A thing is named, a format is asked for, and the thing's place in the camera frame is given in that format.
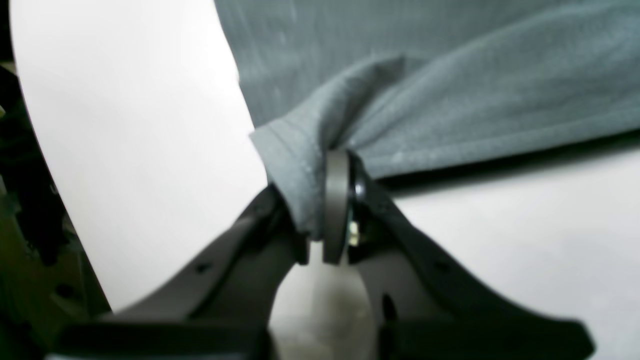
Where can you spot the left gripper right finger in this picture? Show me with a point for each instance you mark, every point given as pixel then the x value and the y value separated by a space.
pixel 428 306

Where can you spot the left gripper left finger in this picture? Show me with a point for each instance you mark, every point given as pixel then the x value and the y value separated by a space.
pixel 217 307

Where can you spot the grey T-shirt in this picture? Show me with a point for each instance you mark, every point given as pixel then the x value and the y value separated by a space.
pixel 420 85

